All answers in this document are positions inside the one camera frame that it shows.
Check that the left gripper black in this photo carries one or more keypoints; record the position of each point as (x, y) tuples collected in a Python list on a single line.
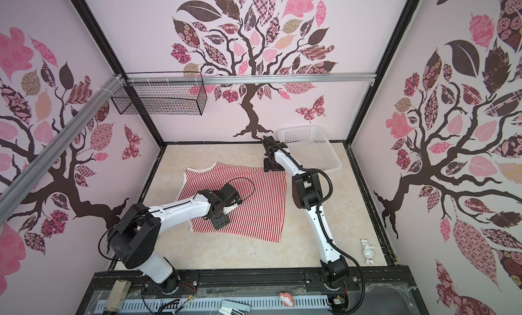
[(219, 223)]

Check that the red white striped tank top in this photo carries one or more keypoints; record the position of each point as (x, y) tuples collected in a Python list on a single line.
[(261, 212)]

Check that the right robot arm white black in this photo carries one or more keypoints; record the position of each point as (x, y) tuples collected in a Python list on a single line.
[(310, 189)]

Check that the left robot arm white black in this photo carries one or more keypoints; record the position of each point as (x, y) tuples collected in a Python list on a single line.
[(133, 239)]

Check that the white plastic laundry basket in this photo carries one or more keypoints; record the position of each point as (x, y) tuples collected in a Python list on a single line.
[(310, 146)]

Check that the red white small toy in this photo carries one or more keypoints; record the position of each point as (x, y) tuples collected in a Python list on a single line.
[(287, 300)]

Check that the beige box on base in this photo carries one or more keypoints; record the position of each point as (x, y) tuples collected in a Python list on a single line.
[(117, 297)]

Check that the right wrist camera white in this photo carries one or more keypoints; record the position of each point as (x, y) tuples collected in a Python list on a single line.
[(272, 146)]

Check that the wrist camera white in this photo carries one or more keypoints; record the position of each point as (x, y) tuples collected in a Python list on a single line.
[(272, 146), (230, 199)]

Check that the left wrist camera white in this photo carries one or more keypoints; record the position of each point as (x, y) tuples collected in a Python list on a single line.
[(230, 199)]

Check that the white device on duct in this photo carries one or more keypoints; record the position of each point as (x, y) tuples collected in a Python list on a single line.
[(233, 308)]

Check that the black wire mesh basket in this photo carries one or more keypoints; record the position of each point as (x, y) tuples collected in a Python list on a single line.
[(162, 93)]

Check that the white slotted cable duct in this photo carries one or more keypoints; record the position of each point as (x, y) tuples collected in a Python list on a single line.
[(219, 305)]

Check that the aluminium rail back wall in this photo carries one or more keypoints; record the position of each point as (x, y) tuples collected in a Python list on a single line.
[(256, 79)]

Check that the aluminium rail wall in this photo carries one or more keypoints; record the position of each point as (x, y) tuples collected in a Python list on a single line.
[(256, 79), (16, 192)]

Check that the aluminium rail left wall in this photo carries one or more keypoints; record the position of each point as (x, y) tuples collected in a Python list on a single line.
[(16, 192)]

